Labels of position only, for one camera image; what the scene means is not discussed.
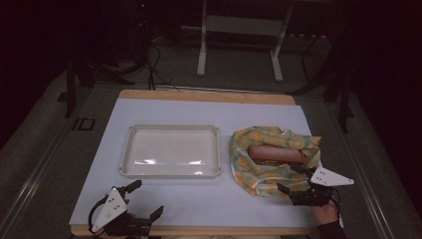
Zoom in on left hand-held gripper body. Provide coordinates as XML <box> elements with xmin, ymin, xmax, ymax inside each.
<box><xmin>90</xmin><ymin>186</ymin><xmax>152</xmax><ymax>238</ymax></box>

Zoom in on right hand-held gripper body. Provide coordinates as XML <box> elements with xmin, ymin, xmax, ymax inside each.
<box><xmin>289</xmin><ymin>165</ymin><xmax>355</xmax><ymax>208</ymax></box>

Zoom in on yellow green patterned cloth bag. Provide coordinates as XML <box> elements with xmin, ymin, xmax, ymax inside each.
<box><xmin>228</xmin><ymin>124</ymin><xmax>323</xmax><ymax>199</ymax></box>

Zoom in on person's left hand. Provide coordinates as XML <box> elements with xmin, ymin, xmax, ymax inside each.
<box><xmin>99</xmin><ymin>197</ymin><xmax>139</xmax><ymax>239</ymax></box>

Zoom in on person's right hand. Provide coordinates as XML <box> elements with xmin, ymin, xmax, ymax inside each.
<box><xmin>311</xmin><ymin>199</ymin><xmax>340</xmax><ymax>227</ymax></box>

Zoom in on pink sausage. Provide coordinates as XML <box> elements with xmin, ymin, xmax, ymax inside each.
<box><xmin>247</xmin><ymin>144</ymin><xmax>305</xmax><ymax>164</ymax></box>

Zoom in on cream plastic tray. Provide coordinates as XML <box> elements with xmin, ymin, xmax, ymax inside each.
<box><xmin>118</xmin><ymin>123</ymin><xmax>223</xmax><ymax>180</ymax></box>

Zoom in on black floor socket box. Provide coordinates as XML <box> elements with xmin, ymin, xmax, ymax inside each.
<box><xmin>72</xmin><ymin>117</ymin><xmax>97</xmax><ymax>131</ymax></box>

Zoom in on black tripod stand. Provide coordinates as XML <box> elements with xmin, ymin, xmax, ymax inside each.
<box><xmin>64</xmin><ymin>55</ymin><xmax>136</xmax><ymax>120</ymax></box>
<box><xmin>286</xmin><ymin>33</ymin><xmax>355</xmax><ymax>134</ymax></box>

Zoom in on white table mat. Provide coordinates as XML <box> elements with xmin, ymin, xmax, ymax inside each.
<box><xmin>69</xmin><ymin>97</ymin><xmax>322</xmax><ymax>229</ymax></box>

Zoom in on wooden table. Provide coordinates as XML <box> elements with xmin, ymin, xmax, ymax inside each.
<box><xmin>69</xmin><ymin>89</ymin><xmax>322</xmax><ymax>238</ymax></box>

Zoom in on white metal stand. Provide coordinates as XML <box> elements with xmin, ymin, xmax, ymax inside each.
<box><xmin>196</xmin><ymin>0</ymin><xmax>295</xmax><ymax>84</ymax></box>

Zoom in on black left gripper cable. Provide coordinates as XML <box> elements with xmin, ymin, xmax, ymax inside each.
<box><xmin>87</xmin><ymin>194</ymin><xmax>109</xmax><ymax>234</ymax></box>

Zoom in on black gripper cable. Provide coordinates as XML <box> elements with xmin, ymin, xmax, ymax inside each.
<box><xmin>330</xmin><ymin>187</ymin><xmax>342</xmax><ymax>220</ymax></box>
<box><xmin>87</xmin><ymin>194</ymin><xmax>109</xmax><ymax>234</ymax></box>

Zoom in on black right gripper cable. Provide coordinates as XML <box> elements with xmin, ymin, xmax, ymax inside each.
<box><xmin>330</xmin><ymin>187</ymin><xmax>342</xmax><ymax>220</ymax></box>

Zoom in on black floor cables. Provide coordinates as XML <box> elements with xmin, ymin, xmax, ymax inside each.
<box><xmin>144</xmin><ymin>41</ymin><xmax>181</xmax><ymax>92</ymax></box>

